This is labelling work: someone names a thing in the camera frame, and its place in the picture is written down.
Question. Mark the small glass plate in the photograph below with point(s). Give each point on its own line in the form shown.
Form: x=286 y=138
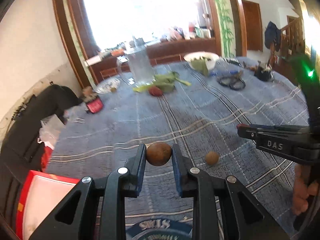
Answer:
x=109 y=85

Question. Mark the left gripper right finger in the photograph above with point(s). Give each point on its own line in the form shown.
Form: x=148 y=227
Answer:
x=222 y=207

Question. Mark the red jujube by vegetable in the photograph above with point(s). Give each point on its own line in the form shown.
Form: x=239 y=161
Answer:
x=155 y=91

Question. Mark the brown kiwi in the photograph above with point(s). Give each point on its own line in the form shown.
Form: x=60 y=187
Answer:
x=211 y=158
x=158 y=153

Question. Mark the person's right hand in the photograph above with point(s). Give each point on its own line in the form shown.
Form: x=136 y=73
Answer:
x=301 y=191

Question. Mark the wooden door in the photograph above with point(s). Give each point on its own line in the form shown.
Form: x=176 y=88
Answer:
x=254 y=32

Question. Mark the brown kiwi back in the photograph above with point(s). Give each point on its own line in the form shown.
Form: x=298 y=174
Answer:
x=158 y=153

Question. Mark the pink label jar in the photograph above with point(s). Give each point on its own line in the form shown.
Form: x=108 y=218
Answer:
x=92 y=100

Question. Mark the green leaf on bowl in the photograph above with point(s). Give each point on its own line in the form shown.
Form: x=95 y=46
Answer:
x=200 y=66

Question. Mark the black sofa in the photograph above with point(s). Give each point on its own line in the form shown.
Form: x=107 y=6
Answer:
x=20 y=151

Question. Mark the red box white interior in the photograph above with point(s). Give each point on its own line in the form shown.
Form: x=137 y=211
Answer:
x=41 y=192

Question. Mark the dark jacket hanging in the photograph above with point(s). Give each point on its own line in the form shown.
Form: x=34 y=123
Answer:
x=272 y=36

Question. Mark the wooden sideboard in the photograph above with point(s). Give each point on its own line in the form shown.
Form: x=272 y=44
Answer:
x=164 y=52

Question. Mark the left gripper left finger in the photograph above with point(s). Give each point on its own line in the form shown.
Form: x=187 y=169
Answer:
x=75 y=215

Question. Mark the clear plastic bag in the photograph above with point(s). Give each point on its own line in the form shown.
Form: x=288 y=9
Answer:
x=51 y=127

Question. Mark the white bowl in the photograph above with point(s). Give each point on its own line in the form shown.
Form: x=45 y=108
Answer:
x=208 y=57

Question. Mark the brown kiwi front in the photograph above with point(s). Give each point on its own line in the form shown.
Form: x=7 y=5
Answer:
x=211 y=158

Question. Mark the clear glass pitcher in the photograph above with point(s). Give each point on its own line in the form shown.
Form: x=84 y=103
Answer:
x=139 y=66

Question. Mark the black scissors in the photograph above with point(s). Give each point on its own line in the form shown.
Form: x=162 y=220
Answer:
x=233 y=82

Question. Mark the blue plaid tablecloth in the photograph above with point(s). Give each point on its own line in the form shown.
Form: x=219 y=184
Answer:
x=199 y=118

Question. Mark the green leafy vegetable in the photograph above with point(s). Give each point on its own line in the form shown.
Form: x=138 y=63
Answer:
x=165 y=82

